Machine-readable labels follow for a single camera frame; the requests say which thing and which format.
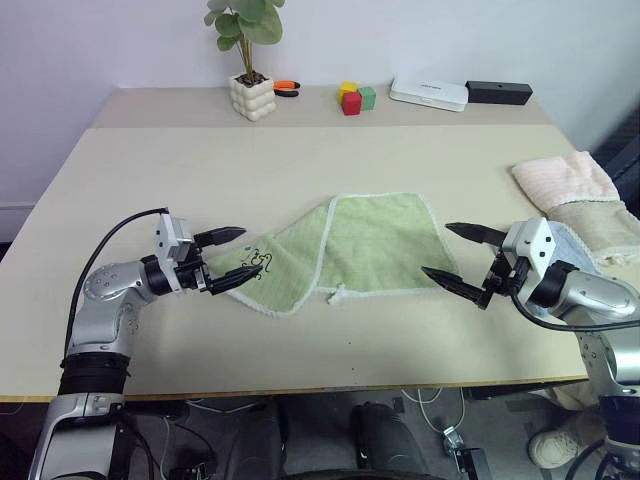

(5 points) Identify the pink striped towel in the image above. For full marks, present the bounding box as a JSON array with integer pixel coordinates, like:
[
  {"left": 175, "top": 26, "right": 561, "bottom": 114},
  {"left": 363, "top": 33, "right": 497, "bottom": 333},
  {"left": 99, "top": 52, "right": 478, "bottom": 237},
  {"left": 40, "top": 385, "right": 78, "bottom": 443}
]
[{"left": 510, "top": 150, "right": 622, "bottom": 209}]

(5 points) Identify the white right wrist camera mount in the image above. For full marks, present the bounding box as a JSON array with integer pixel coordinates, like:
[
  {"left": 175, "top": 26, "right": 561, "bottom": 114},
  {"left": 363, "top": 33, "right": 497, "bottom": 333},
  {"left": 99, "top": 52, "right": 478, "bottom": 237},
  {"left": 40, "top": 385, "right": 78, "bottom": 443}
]
[{"left": 501, "top": 216, "right": 559, "bottom": 275}]

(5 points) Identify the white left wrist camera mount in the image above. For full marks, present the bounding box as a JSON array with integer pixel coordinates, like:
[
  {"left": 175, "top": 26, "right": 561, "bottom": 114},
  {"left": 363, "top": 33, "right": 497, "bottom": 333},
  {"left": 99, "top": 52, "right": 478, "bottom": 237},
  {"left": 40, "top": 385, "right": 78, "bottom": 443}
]
[{"left": 152, "top": 213, "right": 197, "bottom": 293}]

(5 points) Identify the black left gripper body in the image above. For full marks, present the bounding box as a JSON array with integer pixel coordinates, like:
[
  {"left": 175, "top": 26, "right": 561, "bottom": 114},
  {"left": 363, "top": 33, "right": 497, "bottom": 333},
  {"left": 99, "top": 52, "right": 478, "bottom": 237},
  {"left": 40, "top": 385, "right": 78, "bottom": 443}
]
[{"left": 174, "top": 244, "right": 221, "bottom": 297}]

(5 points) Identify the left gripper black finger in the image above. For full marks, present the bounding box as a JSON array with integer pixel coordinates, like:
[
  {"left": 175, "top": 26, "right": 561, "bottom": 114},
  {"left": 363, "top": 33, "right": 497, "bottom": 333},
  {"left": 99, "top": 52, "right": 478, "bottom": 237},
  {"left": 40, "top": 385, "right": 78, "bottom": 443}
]
[
  {"left": 193, "top": 227, "right": 248, "bottom": 250},
  {"left": 208, "top": 263, "right": 264, "bottom": 297}
]

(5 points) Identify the white shoe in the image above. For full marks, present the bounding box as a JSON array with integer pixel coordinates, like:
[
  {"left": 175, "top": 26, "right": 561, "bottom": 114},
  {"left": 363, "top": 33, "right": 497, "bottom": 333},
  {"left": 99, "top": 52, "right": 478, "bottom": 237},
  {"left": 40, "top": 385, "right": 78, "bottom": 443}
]
[{"left": 527, "top": 416, "right": 609, "bottom": 471}]

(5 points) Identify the black metal bracket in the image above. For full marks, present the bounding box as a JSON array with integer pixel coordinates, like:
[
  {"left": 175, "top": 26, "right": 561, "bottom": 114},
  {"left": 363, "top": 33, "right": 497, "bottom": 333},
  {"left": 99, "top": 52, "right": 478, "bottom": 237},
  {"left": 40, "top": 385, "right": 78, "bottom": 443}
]
[{"left": 451, "top": 446, "right": 494, "bottom": 480}]

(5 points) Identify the black chair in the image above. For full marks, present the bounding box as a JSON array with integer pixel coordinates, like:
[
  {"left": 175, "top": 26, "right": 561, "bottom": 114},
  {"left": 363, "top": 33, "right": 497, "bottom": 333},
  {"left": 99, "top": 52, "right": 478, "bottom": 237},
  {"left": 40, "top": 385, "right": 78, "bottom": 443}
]
[{"left": 591, "top": 106, "right": 640, "bottom": 187}]

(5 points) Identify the white flat box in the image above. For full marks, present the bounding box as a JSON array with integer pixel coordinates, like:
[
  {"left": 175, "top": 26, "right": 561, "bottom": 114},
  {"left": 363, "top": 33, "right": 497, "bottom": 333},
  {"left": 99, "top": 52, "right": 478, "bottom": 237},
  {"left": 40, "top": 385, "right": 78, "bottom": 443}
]
[{"left": 389, "top": 74, "right": 470, "bottom": 114}]

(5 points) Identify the green leafy plant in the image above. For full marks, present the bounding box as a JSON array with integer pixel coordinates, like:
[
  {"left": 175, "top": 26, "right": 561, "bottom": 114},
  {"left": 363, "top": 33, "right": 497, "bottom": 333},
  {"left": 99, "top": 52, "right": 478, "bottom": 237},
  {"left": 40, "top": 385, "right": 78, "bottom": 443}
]
[{"left": 202, "top": 0, "right": 285, "bottom": 84}]

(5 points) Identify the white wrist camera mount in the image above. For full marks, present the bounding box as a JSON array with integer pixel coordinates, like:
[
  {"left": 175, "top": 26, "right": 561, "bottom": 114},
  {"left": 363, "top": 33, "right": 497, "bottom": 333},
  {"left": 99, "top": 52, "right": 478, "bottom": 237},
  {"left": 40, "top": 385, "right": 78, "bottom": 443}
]
[
  {"left": 501, "top": 216, "right": 559, "bottom": 275},
  {"left": 152, "top": 213, "right": 197, "bottom": 293}
]

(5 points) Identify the dark grey rounded shape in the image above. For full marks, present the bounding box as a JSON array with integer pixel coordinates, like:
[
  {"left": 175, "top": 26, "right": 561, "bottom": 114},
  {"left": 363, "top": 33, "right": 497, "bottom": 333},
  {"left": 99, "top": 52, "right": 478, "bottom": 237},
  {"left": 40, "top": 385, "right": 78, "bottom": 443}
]
[{"left": 227, "top": 399, "right": 289, "bottom": 480}]

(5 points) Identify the black rectangular box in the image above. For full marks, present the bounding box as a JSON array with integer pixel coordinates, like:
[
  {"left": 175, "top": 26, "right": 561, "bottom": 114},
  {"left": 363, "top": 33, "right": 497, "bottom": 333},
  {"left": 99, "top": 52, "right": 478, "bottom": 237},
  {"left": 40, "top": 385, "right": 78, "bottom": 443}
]
[{"left": 465, "top": 79, "right": 533, "bottom": 106}]

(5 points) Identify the beige towel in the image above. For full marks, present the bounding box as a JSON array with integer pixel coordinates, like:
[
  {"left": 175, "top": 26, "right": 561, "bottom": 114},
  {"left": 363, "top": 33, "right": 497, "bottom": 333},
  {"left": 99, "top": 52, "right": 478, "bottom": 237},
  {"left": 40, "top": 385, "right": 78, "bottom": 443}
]
[{"left": 546, "top": 196, "right": 640, "bottom": 272}]

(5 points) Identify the thin white cable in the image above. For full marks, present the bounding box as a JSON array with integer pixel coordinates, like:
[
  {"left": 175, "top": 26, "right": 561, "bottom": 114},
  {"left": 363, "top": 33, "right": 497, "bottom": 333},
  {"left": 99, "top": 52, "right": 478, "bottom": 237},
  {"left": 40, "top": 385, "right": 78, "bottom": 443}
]
[{"left": 401, "top": 385, "right": 467, "bottom": 437}]

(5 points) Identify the green towel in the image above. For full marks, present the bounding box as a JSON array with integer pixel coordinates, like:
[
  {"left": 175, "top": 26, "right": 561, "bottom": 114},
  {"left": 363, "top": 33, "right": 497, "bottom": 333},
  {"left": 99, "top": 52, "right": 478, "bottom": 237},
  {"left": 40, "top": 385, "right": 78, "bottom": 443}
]
[{"left": 206, "top": 190, "right": 462, "bottom": 319}]

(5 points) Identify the silver metal clamp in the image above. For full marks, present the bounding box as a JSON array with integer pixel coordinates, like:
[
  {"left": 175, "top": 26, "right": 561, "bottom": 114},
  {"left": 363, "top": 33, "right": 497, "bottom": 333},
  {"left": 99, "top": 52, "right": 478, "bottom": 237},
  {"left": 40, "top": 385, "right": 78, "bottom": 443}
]
[{"left": 440, "top": 424, "right": 467, "bottom": 459}]

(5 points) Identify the black rounded shape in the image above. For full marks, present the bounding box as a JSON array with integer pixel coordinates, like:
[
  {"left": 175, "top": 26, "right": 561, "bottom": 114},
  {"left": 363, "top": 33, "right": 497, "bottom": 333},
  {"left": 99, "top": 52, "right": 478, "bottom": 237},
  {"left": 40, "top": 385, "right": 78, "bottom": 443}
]
[{"left": 348, "top": 401, "right": 429, "bottom": 477}]

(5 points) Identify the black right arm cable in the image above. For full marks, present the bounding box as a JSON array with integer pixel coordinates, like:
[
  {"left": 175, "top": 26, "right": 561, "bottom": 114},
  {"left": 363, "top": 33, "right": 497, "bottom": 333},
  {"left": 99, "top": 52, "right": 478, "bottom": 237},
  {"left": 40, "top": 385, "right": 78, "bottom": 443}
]
[{"left": 508, "top": 284, "right": 640, "bottom": 332}]

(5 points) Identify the white bubble plant pot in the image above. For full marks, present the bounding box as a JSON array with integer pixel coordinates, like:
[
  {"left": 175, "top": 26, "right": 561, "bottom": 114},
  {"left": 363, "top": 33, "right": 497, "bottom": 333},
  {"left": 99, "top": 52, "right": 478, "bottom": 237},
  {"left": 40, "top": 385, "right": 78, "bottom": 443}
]
[{"left": 228, "top": 71, "right": 278, "bottom": 123}]

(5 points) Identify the light blue cloth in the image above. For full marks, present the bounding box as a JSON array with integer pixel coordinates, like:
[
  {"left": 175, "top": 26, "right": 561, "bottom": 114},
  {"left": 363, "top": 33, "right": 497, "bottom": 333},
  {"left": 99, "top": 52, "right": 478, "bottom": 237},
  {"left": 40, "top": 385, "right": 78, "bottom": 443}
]
[{"left": 547, "top": 221, "right": 604, "bottom": 277}]

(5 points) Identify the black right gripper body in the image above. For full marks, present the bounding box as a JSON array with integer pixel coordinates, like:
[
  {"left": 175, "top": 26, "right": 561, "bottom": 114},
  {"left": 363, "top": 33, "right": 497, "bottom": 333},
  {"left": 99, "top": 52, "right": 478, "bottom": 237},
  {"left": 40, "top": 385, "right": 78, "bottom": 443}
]
[{"left": 477, "top": 247, "right": 532, "bottom": 310}]

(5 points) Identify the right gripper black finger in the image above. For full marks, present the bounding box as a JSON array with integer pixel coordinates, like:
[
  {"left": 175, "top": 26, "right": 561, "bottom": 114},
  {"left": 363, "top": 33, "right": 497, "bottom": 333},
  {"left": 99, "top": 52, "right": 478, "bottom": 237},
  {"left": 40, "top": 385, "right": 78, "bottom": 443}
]
[
  {"left": 445, "top": 222, "right": 509, "bottom": 248},
  {"left": 420, "top": 265, "right": 486, "bottom": 305}
]

